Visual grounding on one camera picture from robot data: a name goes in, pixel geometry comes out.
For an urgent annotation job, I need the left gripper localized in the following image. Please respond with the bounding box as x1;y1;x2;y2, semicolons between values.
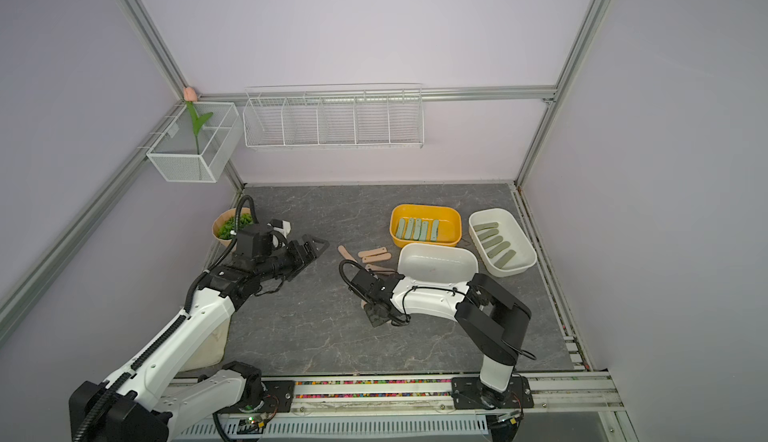
257;234;329;282

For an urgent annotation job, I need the pink knife top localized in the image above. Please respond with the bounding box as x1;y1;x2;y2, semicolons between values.
358;247;388;258

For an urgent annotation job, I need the mint knife long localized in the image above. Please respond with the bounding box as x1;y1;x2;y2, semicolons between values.
395;218;407;239

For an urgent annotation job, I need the mint knife short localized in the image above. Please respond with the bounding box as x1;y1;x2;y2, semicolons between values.
419;220;430;241

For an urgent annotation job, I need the white storage box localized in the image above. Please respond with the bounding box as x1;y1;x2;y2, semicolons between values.
468;208;537;278
397;243;479;283

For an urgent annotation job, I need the yellow storage box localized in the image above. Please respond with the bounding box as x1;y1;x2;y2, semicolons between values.
389;204;463;248

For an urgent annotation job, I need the olive knife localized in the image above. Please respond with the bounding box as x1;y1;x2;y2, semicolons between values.
482;236;504;249
495;250;516;269
472;222;499;232
487;241;511;259
477;228;499;240

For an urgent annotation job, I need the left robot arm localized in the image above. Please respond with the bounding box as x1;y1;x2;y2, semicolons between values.
69;195;329;441

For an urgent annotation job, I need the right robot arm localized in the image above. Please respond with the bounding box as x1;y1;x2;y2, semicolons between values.
338;259;536;411

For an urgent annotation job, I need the pink knife by box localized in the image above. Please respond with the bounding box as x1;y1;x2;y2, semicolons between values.
337;245;358;264

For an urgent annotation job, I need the potted green plant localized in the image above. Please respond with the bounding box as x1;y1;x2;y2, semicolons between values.
212;208;253;247

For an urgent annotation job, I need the white mesh basket small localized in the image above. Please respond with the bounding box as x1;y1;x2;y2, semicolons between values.
147;102;244;183

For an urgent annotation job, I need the artificial tulip flower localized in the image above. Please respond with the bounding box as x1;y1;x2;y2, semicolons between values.
183;87;213;155

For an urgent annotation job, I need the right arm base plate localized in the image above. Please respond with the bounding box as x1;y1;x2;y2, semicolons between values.
451;374;534;410

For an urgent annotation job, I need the white wire basket long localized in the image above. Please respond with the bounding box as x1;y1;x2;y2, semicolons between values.
243;83;425;149

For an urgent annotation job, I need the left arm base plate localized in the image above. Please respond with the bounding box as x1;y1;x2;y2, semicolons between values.
219;379;296;414

